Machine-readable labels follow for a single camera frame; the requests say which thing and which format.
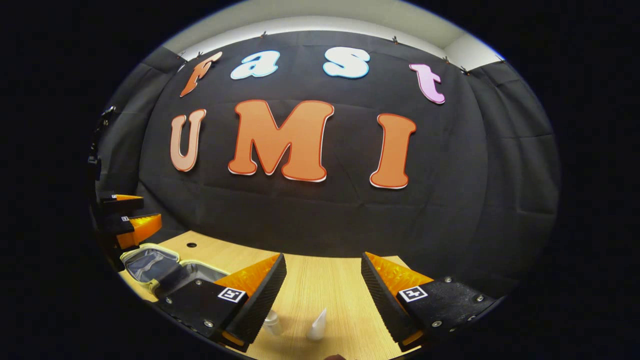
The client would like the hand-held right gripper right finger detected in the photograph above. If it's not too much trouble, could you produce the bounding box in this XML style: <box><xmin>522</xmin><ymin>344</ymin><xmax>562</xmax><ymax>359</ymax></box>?
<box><xmin>361</xmin><ymin>251</ymin><xmax>501</xmax><ymax>352</ymax></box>

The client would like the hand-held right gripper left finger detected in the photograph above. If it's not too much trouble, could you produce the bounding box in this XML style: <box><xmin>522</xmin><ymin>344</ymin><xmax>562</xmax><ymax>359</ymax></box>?
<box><xmin>157</xmin><ymin>252</ymin><xmax>288</xmax><ymax>352</ymax></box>

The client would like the white pump bottle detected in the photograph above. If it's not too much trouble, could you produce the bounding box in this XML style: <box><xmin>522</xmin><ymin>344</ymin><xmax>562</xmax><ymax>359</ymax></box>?
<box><xmin>263</xmin><ymin>310</ymin><xmax>284</xmax><ymax>337</ymax></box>

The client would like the pale yellow suitcase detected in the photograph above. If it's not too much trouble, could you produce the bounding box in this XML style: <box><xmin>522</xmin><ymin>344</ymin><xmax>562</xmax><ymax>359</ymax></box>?
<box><xmin>120</xmin><ymin>243</ymin><xmax>231</xmax><ymax>301</ymax></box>

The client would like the white squeeze tube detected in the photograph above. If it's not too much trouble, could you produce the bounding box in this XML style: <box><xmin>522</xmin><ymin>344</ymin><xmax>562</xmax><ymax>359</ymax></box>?
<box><xmin>306</xmin><ymin>308</ymin><xmax>328</xmax><ymax>342</ymax></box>

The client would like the black backdrop cloth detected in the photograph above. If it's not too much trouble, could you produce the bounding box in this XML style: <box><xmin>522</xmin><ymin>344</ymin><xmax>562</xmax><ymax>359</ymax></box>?
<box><xmin>92</xmin><ymin>30</ymin><xmax>561</xmax><ymax>301</ymax></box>

